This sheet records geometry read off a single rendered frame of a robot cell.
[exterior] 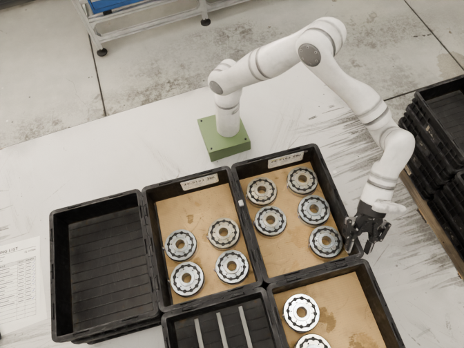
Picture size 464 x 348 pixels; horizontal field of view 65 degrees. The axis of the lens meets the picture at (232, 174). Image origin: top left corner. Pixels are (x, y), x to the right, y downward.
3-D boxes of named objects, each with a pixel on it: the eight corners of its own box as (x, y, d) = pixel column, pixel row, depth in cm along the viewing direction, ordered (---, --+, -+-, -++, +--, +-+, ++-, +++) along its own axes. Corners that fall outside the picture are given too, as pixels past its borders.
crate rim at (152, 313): (52, 213, 119) (48, 210, 116) (142, 190, 120) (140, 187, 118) (55, 344, 100) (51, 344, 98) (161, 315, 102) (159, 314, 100)
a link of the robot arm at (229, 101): (222, 52, 120) (224, 88, 135) (206, 69, 117) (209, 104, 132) (246, 63, 118) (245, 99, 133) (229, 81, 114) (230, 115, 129)
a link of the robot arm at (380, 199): (375, 213, 90) (383, 190, 88) (352, 195, 100) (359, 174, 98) (406, 216, 92) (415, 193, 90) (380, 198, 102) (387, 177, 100)
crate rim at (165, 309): (142, 190, 120) (140, 187, 118) (230, 167, 122) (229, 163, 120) (161, 315, 102) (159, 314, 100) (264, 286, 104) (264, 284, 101)
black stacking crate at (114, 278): (66, 224, 127) (50, 212, 117) (149, 201, 129) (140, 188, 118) (72, 344, 109) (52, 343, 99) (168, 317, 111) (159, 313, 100)
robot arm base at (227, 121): (213, 123, 147) (210, 95, 132) (233, 115, 149) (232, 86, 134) (223, 140, 143) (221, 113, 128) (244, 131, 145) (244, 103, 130)
